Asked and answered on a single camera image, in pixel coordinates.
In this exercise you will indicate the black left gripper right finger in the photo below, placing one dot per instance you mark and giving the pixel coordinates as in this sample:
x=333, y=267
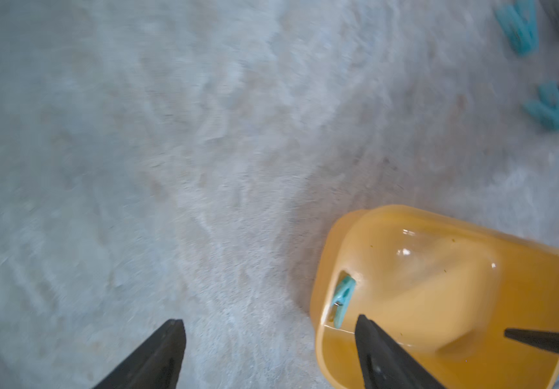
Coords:
x=384, y=363

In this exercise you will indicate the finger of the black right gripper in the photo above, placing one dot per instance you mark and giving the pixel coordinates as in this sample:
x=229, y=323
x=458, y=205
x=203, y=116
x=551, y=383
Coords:
x=546, y=341

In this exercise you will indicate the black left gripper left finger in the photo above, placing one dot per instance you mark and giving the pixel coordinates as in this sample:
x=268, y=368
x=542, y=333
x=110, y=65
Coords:
x=156, y=363

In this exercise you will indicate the teal clothespin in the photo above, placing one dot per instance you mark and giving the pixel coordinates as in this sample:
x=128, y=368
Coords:
x=545, y=110
x=341, y=300
x=518, y=22

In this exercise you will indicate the yellow plastic storage box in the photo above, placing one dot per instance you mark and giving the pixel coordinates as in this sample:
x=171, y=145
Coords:
x=445, y=290

